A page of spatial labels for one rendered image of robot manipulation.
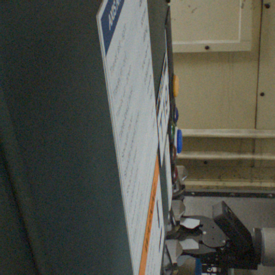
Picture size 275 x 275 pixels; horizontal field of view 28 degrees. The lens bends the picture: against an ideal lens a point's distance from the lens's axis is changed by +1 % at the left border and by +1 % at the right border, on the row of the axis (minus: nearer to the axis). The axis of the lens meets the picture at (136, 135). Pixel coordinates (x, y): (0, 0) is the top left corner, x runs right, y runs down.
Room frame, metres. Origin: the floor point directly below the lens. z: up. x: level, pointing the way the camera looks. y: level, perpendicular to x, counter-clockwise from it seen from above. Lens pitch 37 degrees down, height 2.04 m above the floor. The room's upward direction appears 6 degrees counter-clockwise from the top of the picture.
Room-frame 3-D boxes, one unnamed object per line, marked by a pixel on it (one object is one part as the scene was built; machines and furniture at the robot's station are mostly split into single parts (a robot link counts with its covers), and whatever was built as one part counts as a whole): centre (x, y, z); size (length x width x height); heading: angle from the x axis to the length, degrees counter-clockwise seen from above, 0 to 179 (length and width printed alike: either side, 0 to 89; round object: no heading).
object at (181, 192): (0.88, -0.06, 1.21); 0.06 x 0.06 x 0.03
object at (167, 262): (0.67, -0.02, 1.26); 0.04 x 0.04 x 0.07
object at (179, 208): (0.83, -0.05, 1.21); 0.07 x 0.05 x 0.01; 79
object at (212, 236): (0.75, -0.16, 1.16); 0.12 x 0.08 x 0.09; 79
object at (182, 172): (0.94, -0.07, 1.21); 0.07 x 0.05 x 0.01; 79
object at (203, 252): (0.73, -0.10, 1.19); 0.09 x 0.05 x 0.02; 92
